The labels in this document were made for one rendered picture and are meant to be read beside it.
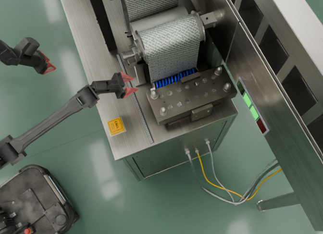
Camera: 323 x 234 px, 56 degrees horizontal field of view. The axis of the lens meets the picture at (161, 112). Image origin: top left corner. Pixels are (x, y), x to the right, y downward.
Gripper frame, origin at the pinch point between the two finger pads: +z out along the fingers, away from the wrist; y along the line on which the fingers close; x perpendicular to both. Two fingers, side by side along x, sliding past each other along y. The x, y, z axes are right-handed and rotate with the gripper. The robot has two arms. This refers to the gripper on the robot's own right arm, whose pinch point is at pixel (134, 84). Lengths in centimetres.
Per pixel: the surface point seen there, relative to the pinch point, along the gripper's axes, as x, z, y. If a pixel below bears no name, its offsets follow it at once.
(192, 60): 16.4, 24.1, 0.0
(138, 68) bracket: 0.5, 5.2, -8.0
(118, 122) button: -20.0, -4.1, 9.2
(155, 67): 12.7, 5.2, 0.1
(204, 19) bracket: 36.2, 21.0, -6.1
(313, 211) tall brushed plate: 32, 29, 76
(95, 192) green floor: -119, 8, 20
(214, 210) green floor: -81, 76, 64
